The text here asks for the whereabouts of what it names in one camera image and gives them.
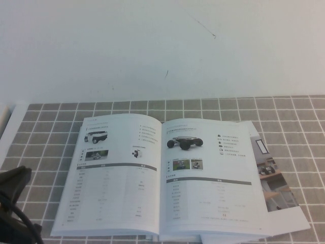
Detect white product catalogue book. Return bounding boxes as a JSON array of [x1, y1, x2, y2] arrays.
[[50, 113, 312, 244]]

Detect grey white-checked tablecloth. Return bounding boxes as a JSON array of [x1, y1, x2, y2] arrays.
[[0, 95, 325, 244]]

